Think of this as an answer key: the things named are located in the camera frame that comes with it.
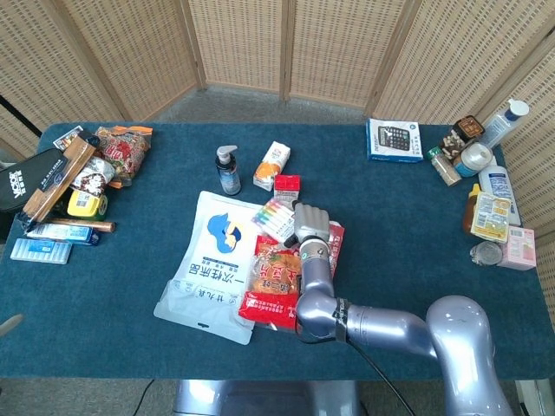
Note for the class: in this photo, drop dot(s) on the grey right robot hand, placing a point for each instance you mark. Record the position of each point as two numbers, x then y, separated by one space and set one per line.
310 221

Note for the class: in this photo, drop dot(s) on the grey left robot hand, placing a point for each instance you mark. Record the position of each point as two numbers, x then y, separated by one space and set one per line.
11 325

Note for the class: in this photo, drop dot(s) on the colourful marker pen pack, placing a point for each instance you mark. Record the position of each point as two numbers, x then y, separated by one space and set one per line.
275 216

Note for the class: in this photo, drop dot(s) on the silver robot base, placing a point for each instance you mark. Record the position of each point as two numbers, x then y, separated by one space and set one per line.
260 398

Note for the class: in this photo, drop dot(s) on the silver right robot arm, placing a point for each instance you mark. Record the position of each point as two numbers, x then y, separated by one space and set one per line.
390 325

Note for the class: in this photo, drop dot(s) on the red white small box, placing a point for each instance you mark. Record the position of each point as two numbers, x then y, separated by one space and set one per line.
287 186

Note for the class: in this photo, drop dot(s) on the orange white juice carton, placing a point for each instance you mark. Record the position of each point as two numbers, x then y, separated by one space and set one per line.
271 167

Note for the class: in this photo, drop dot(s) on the light blue pill tray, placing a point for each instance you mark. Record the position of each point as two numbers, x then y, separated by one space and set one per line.
41 250

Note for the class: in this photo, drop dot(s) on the blue white toothpaste box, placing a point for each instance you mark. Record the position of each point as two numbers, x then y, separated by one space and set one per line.
60 234

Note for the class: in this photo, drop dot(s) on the blue boxed calculator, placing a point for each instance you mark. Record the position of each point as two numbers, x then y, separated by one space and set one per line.
394 141

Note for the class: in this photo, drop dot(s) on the long wooden box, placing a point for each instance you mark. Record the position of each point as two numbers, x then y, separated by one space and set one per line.
60 177

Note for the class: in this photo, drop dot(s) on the pink box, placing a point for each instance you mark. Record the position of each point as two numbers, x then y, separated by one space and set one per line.
518 248

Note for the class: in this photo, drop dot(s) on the red sleeve cup pack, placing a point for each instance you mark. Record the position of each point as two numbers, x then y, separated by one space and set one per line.
337 247

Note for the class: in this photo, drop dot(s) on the red shrimp chips snack bag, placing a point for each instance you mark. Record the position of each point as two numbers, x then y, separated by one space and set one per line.
271 286

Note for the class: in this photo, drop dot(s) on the dark pump dispenser bottle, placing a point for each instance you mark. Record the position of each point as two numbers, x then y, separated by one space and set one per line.
228 173

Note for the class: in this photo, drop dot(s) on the white disposable bedding bag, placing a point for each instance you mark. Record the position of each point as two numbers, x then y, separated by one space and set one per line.
208 268

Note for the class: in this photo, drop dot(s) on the copper coloured tube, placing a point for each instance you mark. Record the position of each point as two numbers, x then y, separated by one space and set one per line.
86 225

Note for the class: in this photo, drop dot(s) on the yellow green can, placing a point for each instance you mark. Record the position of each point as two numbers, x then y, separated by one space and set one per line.
86 204

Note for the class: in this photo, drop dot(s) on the black Victor case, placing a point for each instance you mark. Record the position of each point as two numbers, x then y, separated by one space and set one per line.
26 182

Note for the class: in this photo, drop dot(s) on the green cap spice bottle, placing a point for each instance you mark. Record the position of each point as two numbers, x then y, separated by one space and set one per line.
446 169

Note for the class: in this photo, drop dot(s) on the brown honey bottle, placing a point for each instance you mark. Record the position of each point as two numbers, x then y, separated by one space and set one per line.
469 212

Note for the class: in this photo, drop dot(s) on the brown white snack bag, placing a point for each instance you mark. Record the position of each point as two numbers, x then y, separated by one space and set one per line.
93 175

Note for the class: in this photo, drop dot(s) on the white jar blue label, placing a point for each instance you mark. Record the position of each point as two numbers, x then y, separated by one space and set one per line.
474 160

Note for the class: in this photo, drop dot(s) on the clear glass jar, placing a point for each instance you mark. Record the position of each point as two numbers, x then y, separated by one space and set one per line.
485 253

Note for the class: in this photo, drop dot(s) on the yellow white food package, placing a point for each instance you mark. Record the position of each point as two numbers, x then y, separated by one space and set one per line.
490 216

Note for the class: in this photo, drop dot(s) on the woven folding screen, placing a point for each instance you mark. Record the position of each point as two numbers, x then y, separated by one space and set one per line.
238 43

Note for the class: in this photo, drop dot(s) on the white lotion bottle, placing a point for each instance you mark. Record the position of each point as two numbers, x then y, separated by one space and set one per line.
500 186

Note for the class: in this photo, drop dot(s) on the small picture card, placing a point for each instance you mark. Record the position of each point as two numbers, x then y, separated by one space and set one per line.
67 138

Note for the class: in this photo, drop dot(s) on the red patterned snack bag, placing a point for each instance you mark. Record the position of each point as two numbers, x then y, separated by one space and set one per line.
126 151

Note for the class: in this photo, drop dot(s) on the dark blue small item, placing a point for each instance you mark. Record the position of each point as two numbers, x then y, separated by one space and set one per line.
89 138

